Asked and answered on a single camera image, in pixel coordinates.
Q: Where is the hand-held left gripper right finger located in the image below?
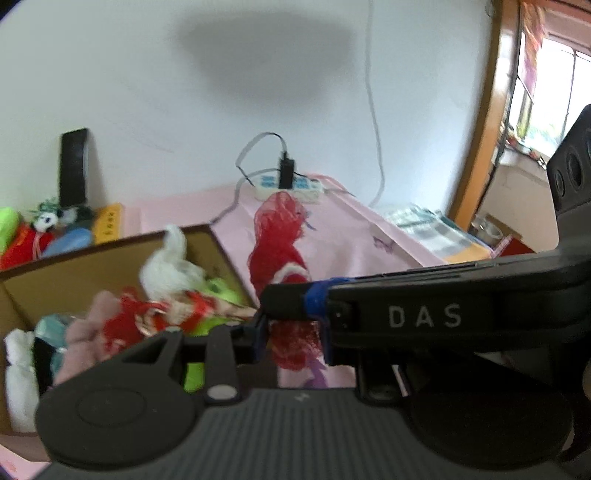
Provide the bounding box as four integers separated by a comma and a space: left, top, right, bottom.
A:
322, 322, 409, 409

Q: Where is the neon green plush toy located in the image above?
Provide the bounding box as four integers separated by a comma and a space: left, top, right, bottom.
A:
0, 207, 24, 252

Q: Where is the white fluffy plush toy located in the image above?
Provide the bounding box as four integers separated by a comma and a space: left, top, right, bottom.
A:
140, 224, 208, 303

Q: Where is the black smartphone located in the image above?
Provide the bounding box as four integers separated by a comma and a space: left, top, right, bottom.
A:
58, 129, 90, 206

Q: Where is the brown cardboard box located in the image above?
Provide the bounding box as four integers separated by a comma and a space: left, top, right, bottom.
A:
0, 224, 259, 437

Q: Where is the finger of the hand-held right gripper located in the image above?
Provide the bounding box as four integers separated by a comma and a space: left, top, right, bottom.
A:
259, 276, 354, 325

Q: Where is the red mesh bath pouf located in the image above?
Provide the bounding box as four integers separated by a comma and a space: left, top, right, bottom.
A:
248, 191, 326, 372

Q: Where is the black charger plug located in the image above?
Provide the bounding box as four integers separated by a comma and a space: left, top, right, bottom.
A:
277, 152, 296, 190

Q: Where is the white power strip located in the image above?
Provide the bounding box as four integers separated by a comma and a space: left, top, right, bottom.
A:
255, 173, 324, 204

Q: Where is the striped folded blanket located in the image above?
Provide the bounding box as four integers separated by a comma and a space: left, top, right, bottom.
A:
416, 217, 492, 266

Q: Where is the window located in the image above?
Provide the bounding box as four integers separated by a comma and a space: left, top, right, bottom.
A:
501, 0, 591, 167

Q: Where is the red box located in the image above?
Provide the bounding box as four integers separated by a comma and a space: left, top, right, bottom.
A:
492, 235, 539, 259

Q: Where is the red plush toy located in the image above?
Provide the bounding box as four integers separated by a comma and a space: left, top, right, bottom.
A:
0, 226, 56, 271

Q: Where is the pink printed bed sheet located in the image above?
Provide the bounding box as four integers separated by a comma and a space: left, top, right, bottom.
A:
0, 175, 444, 480

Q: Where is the wooden door frame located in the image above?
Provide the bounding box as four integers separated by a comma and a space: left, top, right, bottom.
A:
448, 0, 525, 232

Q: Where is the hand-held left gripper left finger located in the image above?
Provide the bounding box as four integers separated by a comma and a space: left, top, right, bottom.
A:
111, 318, 269, 407

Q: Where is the small panda plush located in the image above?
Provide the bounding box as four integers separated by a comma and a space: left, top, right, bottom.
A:
30, 198, 63, 232

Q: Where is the white and black plush toy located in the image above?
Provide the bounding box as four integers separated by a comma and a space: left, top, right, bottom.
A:
4, 330, 56, 432

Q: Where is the small cloth doll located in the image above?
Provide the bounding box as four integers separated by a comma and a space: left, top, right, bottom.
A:
104, 291, 252, 344

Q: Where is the black charging cable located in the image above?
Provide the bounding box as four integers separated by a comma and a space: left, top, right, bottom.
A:
210, 131, 287, 227

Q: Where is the blue oblong plush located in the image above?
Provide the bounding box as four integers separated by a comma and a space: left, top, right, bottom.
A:
41, 228, 95, 258

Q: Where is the pink plush bear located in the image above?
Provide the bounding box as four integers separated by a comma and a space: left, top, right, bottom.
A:
53, 293, 125, 386

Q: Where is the grey power cable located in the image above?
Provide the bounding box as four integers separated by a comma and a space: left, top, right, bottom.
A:
365, 0, 386, 208

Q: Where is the yellow book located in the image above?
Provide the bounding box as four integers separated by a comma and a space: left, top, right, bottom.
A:
92, 203, 125, 245

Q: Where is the clear plastic bedding bag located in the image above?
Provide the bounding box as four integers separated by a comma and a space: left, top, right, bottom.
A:
383, 205, 445, 232

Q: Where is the green plush doll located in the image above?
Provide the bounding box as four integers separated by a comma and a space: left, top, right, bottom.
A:
182, 318, 222, 393

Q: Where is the teal plush toy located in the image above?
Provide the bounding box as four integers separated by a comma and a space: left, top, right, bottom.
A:
34, 314, 70, 342

